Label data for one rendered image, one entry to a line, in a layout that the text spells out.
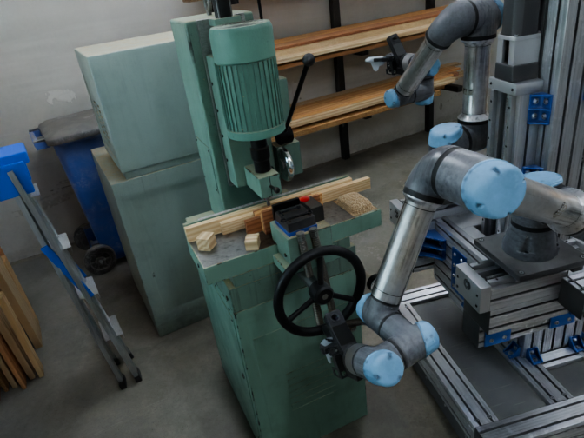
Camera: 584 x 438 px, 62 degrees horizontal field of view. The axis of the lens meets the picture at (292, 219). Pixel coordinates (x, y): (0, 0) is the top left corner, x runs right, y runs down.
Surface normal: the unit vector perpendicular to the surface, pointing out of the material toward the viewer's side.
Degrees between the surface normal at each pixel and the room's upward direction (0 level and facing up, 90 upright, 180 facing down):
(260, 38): 90
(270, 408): 90
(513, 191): 86
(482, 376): 0
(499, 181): 87
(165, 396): 0
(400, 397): 0
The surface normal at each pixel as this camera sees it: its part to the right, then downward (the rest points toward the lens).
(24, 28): 0.47, 0.36
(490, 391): -0.12, -0.88
